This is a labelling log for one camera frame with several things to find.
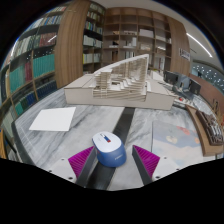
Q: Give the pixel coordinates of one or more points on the dark wooden model on board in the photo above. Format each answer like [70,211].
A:
[211,127]

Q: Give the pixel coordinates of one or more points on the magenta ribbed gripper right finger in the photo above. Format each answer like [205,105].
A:
[146,163]

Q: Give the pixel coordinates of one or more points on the wooden open wall shelving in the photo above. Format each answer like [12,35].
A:
[130,32]

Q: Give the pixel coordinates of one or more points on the white architectural building model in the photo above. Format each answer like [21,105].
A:
[124,83]

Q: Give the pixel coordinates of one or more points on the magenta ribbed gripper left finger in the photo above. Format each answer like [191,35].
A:
[81,164]

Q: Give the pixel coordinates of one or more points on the white mouse pad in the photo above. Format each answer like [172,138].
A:
[58,119]

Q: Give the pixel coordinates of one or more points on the blue and white computer mouse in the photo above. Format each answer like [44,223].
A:
[109,148]

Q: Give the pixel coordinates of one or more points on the colourful printed poster sheet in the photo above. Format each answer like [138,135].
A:
[179,144]

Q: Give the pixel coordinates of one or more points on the wooden bookshelf with books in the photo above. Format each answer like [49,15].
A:
[60,46]

